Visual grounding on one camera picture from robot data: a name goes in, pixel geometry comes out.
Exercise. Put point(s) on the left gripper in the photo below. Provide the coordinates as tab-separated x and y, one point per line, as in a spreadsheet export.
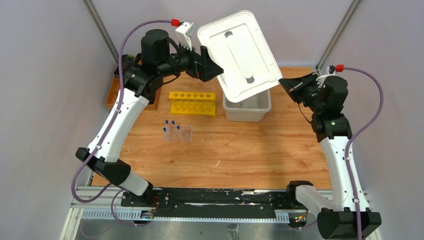
197	62

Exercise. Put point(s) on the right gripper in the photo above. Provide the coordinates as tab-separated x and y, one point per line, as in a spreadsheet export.
292	85

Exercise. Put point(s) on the white bin lid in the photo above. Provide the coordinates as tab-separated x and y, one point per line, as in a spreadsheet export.
237	44

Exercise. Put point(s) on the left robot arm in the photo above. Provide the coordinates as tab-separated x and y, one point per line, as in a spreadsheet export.
139	86

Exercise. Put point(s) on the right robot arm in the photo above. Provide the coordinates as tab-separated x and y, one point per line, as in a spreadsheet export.
348	216

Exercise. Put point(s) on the yellow test tube rack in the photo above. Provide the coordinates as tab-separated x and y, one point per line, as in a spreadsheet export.
192	103

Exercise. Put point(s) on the grey plastic bin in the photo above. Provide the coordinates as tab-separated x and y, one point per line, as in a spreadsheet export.
252	109

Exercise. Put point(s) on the wooden compartment tray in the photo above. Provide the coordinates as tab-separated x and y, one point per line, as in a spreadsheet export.
115	87

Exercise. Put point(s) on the clear plastic tube rack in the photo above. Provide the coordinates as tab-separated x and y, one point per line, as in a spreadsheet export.
185	136

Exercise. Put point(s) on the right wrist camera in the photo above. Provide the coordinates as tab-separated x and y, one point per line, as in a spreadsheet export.
330	71

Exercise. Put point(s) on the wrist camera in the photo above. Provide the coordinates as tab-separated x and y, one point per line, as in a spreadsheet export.
184	34
330	71

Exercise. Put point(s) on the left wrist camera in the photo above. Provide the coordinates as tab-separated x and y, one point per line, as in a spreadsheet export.
184	34

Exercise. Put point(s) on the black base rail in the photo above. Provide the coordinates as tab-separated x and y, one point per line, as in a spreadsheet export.
215	203

